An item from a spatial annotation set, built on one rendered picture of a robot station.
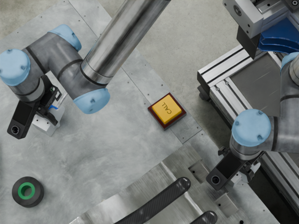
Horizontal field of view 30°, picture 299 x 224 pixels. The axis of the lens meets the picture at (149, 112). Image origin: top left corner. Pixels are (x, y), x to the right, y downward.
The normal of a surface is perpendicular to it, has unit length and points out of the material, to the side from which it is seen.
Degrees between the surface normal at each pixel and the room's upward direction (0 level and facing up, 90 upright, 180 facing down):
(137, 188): 2
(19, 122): 29
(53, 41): 4
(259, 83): 0
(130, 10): 42
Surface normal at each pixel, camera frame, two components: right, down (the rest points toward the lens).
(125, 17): -0.55, 0.18
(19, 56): -0.07, -0.32
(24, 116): -0.31, 0.11
